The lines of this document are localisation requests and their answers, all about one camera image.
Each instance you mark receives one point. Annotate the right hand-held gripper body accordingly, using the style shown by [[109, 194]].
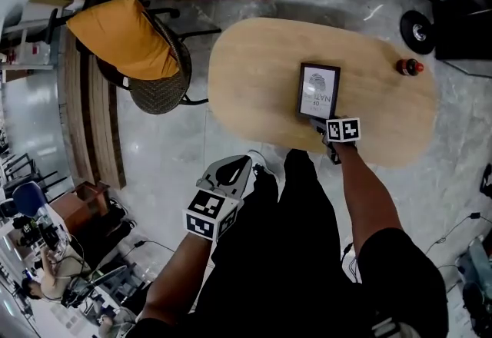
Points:
[[343, 130]]

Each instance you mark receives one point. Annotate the brown wooden box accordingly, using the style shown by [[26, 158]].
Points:
[[80, 206]]

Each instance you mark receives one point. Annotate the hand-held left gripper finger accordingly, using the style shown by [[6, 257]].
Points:
[[244, 183], [223, 163]]

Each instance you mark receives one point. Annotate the person's white left shoe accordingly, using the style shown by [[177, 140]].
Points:
[[263, 165]]

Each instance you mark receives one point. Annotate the person's right forearm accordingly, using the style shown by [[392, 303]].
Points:
[[365, 198]]

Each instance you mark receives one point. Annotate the person's black shirt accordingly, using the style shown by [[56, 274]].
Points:
[[403, 282]]

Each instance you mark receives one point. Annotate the person's black trousers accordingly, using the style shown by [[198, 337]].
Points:
[[292, 221]]

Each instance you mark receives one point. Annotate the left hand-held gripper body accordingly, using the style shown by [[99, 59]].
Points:
[[209, 213]]

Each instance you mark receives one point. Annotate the person's left forearm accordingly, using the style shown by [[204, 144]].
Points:
[[180, 275]]

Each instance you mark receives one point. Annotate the black cabinet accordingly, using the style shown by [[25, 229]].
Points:
[[465, 29]]

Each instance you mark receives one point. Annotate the blue chair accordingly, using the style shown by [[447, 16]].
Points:
[[30, 198]]

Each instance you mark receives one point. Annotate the black framed nature picture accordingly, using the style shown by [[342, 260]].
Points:
[[318, 90]]

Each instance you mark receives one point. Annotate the cola bottle red cap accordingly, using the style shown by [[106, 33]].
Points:
[[409, 67]]

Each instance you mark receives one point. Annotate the black round wheel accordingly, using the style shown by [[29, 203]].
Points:
[[418, 31]]

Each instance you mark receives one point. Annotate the orange cushion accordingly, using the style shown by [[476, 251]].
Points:
[[123, 38]]

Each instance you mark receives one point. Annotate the brown wicker chair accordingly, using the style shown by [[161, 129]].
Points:
[[161, 92]]

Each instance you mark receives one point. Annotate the wooden coffee table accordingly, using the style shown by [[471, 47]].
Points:
[[261, 83]]

